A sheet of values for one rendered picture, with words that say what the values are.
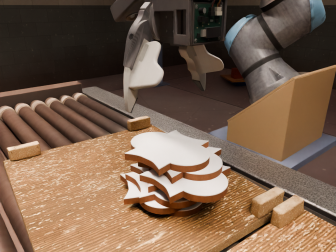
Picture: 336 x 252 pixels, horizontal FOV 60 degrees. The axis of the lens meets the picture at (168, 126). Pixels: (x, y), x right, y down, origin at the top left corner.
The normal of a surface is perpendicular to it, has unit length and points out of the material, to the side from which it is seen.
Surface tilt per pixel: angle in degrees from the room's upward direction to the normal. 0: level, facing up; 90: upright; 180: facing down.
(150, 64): 57
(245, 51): 78
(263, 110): 90
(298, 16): 97
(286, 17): 98
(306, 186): 0
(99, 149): 0
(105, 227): 0
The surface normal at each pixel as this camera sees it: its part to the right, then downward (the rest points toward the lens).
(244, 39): -0.50, 0.04
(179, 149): 0.00, -0.93
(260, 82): -0.74, -0.11
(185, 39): -0.71, 0.27
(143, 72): -0.60, -0.28
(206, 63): -0.54, 0.74
